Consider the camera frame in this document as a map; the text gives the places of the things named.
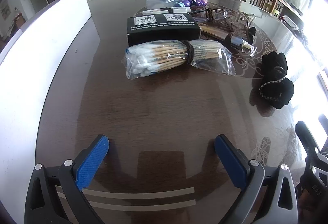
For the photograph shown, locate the white board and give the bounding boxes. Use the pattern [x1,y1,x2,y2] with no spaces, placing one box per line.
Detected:
[0,0,101,224]

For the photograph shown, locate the black cardboard box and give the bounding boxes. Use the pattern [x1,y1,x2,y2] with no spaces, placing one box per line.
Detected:
[126,13,202,46]

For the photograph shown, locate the dark hair tie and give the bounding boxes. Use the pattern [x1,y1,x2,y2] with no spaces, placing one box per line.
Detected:
[183,40,196,65]

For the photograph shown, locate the bag of cotton swabs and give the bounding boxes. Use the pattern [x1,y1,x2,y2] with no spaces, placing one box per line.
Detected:
[125,39,236,80]

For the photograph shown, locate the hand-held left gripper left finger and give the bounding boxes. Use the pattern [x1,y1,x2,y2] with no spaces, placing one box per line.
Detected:
[24,134,110,224]

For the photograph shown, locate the perfume bottle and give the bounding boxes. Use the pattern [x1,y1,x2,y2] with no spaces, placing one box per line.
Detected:
[224,33,257,57]

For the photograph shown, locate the wall painting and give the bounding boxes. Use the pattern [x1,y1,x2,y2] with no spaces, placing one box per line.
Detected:
[0,0,12,19]

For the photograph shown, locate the black knit cloth bundle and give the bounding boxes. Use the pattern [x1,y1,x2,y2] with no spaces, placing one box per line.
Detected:
[257,52,295,109]

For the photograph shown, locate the wooden comb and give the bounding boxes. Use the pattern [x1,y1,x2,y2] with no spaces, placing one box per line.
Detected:
[200,23,231,40]

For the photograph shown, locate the rimless glasses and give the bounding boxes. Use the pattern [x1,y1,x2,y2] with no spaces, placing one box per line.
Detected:
[191,7,241,23]

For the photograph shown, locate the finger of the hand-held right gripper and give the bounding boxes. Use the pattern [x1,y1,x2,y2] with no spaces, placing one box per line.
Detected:
[295,121,321,160]

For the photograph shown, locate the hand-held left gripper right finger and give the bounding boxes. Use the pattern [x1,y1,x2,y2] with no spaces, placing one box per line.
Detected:
[215,134,299,224]

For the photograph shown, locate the clear hair claw clip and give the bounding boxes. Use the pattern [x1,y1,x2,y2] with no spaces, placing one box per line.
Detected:
[231,10,257,35]

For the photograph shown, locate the clear plastic box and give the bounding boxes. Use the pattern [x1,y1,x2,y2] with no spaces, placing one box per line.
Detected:
[146,0,183,9]

